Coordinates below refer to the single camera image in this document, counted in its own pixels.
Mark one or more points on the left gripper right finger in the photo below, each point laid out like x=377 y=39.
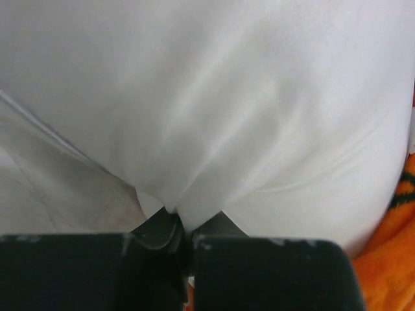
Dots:
x=236 y=272

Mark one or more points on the orange patterned pillowcase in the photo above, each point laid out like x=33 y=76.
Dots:
x=385 y=269

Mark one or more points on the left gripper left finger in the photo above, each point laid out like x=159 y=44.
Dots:
x=139 y=270

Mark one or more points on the white pillow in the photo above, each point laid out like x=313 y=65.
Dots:
x=290 y=117

